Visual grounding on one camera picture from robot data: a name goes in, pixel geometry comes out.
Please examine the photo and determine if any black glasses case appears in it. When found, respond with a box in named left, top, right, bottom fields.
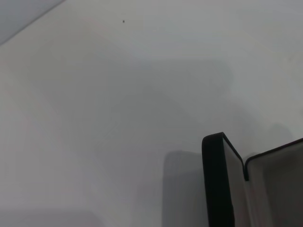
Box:
left=201, top=131, right=303, bottom=227

